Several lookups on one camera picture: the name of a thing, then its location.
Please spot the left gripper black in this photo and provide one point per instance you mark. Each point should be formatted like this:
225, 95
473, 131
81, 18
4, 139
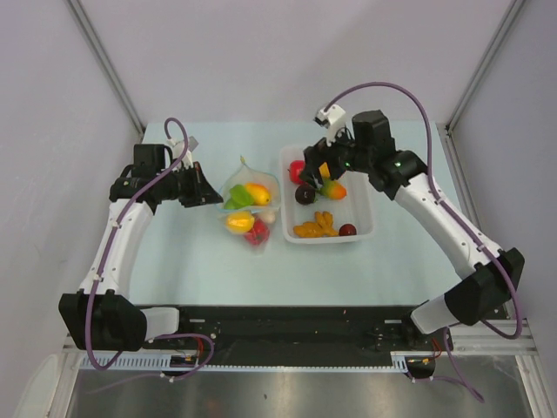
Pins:
202, 192

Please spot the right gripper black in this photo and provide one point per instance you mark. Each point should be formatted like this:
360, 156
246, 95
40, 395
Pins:
318, 153

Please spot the green leaf vegetable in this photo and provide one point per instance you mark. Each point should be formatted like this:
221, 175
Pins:
239, 198

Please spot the clear zip top bag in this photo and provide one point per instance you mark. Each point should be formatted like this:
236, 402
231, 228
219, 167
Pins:
247, 174

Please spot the yellow lemon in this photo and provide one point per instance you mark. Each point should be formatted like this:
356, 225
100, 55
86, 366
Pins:
239, 222

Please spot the orange papaya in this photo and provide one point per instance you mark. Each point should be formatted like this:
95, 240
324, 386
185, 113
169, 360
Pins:
261, 196

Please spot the small orange fruit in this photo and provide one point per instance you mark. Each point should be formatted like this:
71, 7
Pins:
320, 227

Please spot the white radish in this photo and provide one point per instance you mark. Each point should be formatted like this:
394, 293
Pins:
269, 216

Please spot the red bell pepper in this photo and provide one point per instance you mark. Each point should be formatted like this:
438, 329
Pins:
259, 233

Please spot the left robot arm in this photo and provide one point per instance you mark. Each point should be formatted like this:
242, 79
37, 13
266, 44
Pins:
99, 315

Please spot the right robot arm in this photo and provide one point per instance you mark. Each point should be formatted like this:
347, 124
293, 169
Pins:
489, 275

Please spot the orange yellow mango top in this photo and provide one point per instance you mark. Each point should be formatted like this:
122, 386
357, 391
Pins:
324, 171

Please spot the green orange mango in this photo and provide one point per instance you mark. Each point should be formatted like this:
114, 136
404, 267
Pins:
332, 189

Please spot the red apple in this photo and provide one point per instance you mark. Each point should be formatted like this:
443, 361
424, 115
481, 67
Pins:
295, 170

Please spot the dark purple mangosteen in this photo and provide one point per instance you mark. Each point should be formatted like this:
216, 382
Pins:
305, 195

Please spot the white plastic basket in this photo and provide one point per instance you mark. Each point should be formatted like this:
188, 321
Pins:
355, 209

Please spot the dark red plum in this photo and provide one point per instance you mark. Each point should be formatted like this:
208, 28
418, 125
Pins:
348, 230

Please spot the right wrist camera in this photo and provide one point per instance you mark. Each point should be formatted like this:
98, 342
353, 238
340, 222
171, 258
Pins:
333, 118

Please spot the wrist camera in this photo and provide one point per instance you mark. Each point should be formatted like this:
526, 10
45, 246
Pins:
182, 150
333, 118

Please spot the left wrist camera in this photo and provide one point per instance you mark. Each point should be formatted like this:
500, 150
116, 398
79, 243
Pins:
182, 150

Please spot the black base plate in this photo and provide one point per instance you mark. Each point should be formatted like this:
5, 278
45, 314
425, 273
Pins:
300, 336

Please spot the left aluminium frame post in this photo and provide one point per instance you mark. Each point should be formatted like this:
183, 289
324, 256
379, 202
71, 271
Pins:
99, 52

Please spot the aluminium frame post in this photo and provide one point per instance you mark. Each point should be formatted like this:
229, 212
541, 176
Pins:
494, 46
99, 52

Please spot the right aluminium frame post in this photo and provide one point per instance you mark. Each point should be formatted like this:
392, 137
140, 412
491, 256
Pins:
494, 46

